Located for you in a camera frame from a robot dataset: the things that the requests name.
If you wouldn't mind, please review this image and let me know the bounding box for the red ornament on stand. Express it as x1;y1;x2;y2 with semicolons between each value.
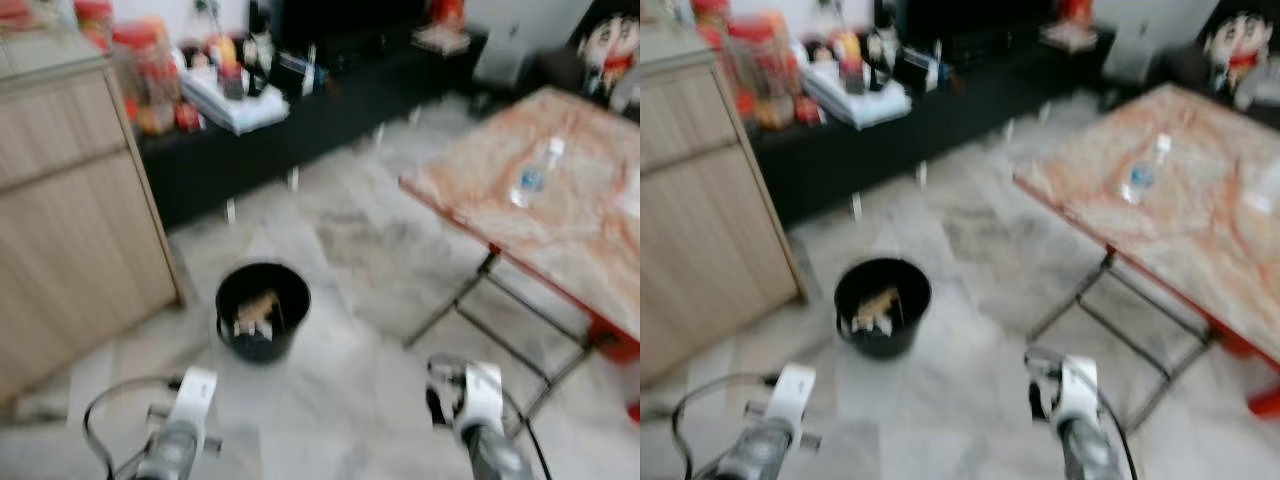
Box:
1040;0;1098;53
415;0;471;55

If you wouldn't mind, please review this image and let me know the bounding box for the black round rubbish bin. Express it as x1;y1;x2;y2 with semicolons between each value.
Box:
215;262;312;364
834;258;934;361

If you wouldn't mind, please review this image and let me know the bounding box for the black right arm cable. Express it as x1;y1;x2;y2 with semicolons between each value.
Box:
500;382;553;480
1097;385;1142;480

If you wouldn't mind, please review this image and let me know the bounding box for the long black low bench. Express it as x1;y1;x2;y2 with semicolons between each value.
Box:
138;38;601;233
748;36;1233;227

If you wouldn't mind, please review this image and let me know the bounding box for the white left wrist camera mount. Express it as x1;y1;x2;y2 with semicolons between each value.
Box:
163;366;220;433
763;362;817;429

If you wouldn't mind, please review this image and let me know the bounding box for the small red-lid plastic jar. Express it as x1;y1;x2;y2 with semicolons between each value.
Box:
74;0;114;53
691;0;732;47

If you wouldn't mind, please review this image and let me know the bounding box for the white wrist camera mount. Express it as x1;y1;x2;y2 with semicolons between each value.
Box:
163;366;220;433
763;362;817;429
1048;354;1102;433
454;361;505;443

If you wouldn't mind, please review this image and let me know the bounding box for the white flat box stack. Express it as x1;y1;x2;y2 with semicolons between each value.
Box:
180;68;292;136
800;60;914;131

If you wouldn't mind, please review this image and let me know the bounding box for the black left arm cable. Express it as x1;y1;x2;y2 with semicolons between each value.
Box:
671;372;783;480
84;374;187;480

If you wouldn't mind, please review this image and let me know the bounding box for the cartoon boy plush doll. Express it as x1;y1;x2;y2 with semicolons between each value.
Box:
1202;11;1264;89
577;12;641;103

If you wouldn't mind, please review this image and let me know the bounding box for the crumpled brown paper trash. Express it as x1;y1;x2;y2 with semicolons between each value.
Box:
234;291;282;337
852;287;902;337

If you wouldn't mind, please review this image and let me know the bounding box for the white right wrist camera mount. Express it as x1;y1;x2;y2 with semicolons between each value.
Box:
454;361;505;443
1048;354;1102;433

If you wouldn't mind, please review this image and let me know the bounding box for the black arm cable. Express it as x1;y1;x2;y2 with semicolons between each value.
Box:
671;372;783;480
1097;385;1142;480
84;374;187;480
500;382;553;480

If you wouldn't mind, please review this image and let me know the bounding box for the grey slanted box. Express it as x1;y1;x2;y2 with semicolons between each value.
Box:
1091;0;1222;87
471;0;593;91

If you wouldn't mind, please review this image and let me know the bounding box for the marble-top folding table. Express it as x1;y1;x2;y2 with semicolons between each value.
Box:
399;86;641;423
1012;82;1280;433

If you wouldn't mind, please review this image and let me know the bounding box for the large red-lid plastic jar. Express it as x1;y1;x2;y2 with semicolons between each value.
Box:
111;20;183;136
726;14;803;131

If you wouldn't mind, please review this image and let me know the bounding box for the clear plastic water bottle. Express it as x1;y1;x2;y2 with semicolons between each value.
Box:
510;137;567;209
1119;132;1174;207

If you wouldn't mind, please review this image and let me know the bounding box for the light wooden cabinet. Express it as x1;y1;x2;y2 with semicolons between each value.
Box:
640;24;807;387
0;28;187;403

